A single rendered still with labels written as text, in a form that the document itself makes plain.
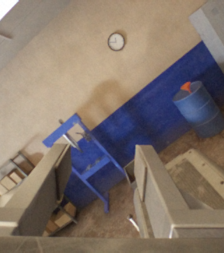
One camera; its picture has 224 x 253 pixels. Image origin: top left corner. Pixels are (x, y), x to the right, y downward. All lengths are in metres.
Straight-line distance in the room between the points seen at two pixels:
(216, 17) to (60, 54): 2.77
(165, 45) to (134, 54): 0.61
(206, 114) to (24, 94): 3.44
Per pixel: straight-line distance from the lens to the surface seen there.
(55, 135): 3.54
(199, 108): 3.42
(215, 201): 0.85
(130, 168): 3.40
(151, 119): 3.95
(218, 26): 3.77
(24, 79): 4.10
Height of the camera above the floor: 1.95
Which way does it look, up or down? 12 degrees down
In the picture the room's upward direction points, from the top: 41 degrees counter-clockwise
